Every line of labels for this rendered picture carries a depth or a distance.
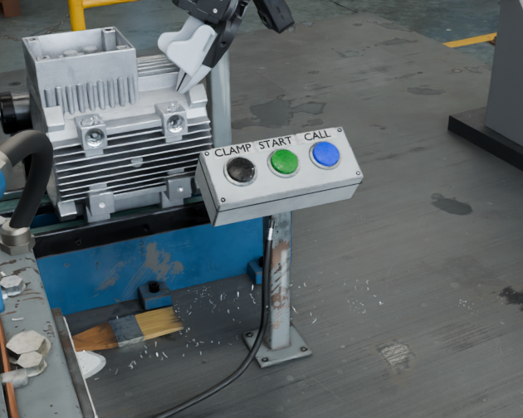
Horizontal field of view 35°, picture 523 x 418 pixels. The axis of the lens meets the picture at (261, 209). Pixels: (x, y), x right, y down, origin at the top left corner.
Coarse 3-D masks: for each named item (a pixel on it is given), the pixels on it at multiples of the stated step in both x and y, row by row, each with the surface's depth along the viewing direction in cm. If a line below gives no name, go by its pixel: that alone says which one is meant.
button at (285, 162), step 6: (282, 150) 90; (288, 150) 90; (276, 156) 89; (282, 156) 89; (288, 156) 90; (294, 156) 90; (276, 162) 89; (282, 162) 89; (288, 162) 89; (294, 162) 89; (276, 168) 89; (282, 168) 89; (288, 168) 89; (294, 168) 89
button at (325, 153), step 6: (318, 144) 91; (324, 144) 91; (330, 144) 91; (318, 150) 91; (324, 150) 91; (330, 150) 91; (336, 150) 91; (318, 156) 90; (324, 156) 90; (330, 156) 91; (336, 156) 91; (318, 162) 90; (324, 162) 90; (330, 162) 90; (336, 162) 91
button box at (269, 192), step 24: (240, 144) 90; (264, 144) 90; (288, 144) 91; (312, 144) 92; (336, 144) 93; (216, 168) 88; (264, 168) 89; (312, 168) 90; (336, 168) 91; (216, 192) 86; (240, 192) 87; (264, 192) 88; (288, 192) 88; (312, 192) 90; (336, 192) 93; (216, 216) 88; (240, 216) 90
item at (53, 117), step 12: (192, 96) 103; (204, 96) 103; (48, 108) 97; (60, 108) 98; (192, 108) 104; (48, 120) 97; (60, 120) 97; (48, 132) 98; (192, 180) 110; (60, 204) 103; (72, 204) 103; (60, 216) 103; (72, 216) 104
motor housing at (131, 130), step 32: (160, 64) 106; (32, 96) 108; (160, 96) 104; (128, 128) 100; (160, 128) 102; (192, 128) 104; (64, 160) 98; (96, 160) 100; (128, 160) 102; (160, 160) 104; (192, 160) 104; (64, 192) 101; (128, 192) 104; (192, 192) 113
